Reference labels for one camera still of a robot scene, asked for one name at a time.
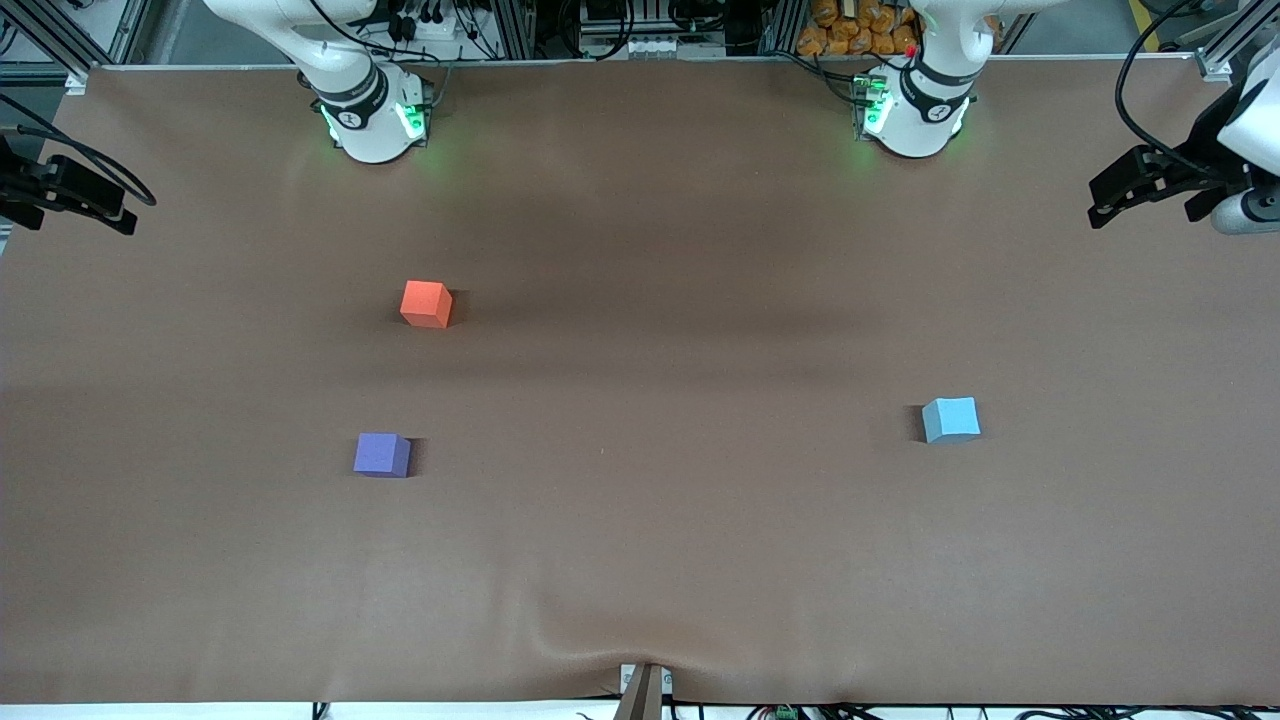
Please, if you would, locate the purple foam block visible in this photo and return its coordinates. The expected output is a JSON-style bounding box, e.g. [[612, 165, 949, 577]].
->
[[353, 432, 413, 479]]

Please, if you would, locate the orange foam block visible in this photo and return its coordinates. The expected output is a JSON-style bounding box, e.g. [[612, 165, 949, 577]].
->
[[399, 280, 454, 330]]

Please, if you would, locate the aluminium frame post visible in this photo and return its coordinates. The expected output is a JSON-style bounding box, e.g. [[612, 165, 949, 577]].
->
[[0, 0, 153, 96], [1194, 0, 1280, 83]]

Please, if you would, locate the light blue foam block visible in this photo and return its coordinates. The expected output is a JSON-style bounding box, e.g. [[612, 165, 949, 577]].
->
[[921, 396, 982, 445]]

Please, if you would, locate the white power strip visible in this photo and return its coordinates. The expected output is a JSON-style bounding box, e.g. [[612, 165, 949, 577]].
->
[[385, 0, 483, 47]]

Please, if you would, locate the brown table mat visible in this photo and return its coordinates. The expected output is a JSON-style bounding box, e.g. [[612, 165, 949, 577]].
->
[[0, 60, 1280, 707]]

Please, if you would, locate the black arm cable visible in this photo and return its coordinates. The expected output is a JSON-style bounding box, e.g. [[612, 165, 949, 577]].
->
[[1114, 0, 1223, 183], [0, 94, 158, 208]]

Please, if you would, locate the bag of orange items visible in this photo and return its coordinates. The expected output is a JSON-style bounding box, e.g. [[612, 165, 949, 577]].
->
[[795, 0, 922, 58]]

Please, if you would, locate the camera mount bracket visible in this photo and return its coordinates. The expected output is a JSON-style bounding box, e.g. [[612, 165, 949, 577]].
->
[[614, 662, 674, 720]]

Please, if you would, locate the grey control device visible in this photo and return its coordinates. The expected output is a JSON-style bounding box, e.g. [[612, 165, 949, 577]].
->
[[578, 0, 693, 61]]

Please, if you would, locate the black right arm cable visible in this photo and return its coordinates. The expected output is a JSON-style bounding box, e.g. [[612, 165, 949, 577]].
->
[[0, 94, 158, 208]]

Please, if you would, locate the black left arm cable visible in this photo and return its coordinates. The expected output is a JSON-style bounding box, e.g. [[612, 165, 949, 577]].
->
[[1114, 0, 1223, 183]]

